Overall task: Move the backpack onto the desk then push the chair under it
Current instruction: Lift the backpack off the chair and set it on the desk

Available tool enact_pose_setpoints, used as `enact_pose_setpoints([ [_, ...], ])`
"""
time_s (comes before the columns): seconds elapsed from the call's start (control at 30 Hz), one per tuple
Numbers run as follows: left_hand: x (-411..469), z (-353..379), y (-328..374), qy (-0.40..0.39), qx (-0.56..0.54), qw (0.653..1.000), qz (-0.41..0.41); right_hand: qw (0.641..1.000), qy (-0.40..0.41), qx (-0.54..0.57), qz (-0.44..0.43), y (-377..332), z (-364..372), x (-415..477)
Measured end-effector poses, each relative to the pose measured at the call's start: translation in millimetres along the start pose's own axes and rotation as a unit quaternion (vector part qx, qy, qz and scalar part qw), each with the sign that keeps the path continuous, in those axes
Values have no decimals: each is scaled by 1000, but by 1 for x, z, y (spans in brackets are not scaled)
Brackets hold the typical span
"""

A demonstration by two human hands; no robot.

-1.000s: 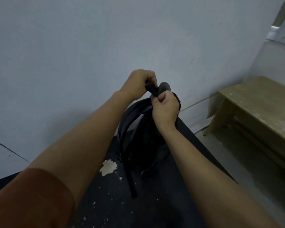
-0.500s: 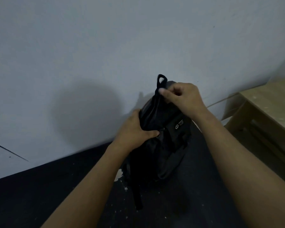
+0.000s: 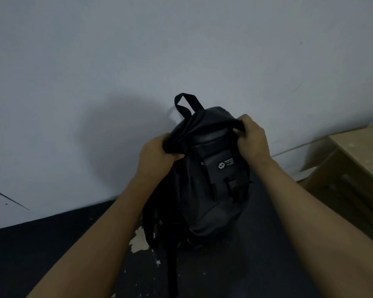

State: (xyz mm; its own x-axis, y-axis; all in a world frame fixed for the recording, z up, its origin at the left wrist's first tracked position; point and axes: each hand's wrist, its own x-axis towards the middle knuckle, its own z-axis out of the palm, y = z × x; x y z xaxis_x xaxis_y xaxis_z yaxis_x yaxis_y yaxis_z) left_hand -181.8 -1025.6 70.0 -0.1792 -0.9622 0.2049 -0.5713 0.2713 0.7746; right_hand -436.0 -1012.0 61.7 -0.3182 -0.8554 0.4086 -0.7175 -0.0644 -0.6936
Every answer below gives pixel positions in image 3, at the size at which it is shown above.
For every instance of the person's left forearm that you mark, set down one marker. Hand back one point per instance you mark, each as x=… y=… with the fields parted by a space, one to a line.
x=102 y=242

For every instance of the light wooden table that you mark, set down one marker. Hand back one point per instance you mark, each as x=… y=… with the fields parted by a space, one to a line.
x=351 y=173

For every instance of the black backpack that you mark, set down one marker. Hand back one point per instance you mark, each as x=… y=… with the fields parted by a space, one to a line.
x=205 y=183

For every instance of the person's left thumb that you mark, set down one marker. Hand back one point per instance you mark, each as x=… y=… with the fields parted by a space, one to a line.
x=175 y=156

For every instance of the person's right thumb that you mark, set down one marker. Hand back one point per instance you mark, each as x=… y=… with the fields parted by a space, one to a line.
x=239 y=128

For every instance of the person's right hand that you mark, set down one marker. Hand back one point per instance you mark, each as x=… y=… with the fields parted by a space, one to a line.
x=255 y=139

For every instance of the person's right forearm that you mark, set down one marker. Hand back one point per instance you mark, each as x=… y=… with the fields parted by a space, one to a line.
x=317 y=235

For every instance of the person's left hand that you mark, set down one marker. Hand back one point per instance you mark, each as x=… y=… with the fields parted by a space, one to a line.
x=152 y=158

